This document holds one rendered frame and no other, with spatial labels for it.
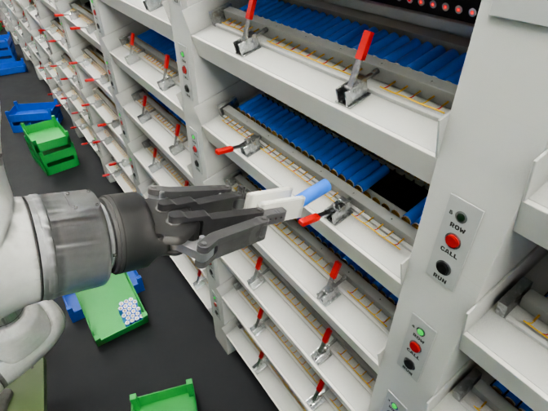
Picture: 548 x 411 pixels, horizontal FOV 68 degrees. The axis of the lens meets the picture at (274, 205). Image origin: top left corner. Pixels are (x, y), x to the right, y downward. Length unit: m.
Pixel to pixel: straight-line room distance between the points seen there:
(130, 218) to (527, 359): 0.46
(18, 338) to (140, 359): 0.55
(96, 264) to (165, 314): 1.42
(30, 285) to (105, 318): 1.44
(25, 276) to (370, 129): 0.40
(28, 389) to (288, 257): 0.90
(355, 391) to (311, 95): 0.62
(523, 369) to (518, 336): 0.04
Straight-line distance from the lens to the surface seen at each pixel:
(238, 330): 1.52
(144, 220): 0.38
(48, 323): 1.31
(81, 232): 0.36
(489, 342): 0.58
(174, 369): 1.63
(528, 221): 0.46
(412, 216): 0.65
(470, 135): 0.45
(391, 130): 0.52
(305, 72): 0.66
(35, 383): 1.47
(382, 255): 0.63
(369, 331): 0.78
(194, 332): 1.70
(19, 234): 0.36
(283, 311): 1.05
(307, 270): 0.86
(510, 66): 0.42
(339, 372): 0.97
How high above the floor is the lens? 1.36
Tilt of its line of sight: 37 degrees down
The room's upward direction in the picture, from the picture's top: straight up
